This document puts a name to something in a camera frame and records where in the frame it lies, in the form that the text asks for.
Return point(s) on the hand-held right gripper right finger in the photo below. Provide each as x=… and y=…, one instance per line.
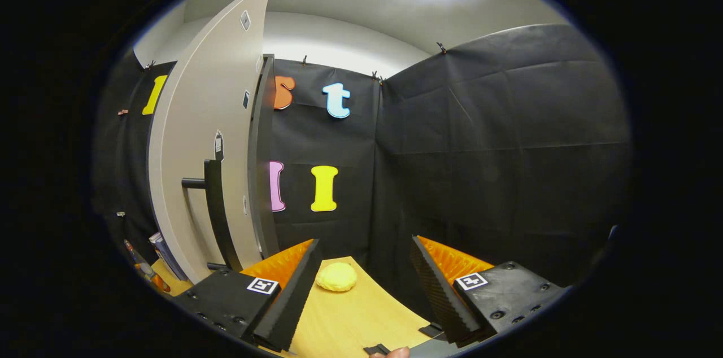
x=438, y=296

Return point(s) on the beige cabinet door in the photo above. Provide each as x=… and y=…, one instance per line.
x=203, y=92

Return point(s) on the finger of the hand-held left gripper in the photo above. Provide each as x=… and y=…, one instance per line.
x=141, y=267

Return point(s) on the blue grey spine book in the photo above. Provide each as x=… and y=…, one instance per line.
x=165, y=253

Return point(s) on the black backdrop cloth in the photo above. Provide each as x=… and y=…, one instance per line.
x=480, y=166

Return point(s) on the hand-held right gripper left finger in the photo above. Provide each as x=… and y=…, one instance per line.
x=296, y=296

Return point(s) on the yellow bumpy object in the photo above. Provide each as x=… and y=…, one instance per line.
x=336, y=277

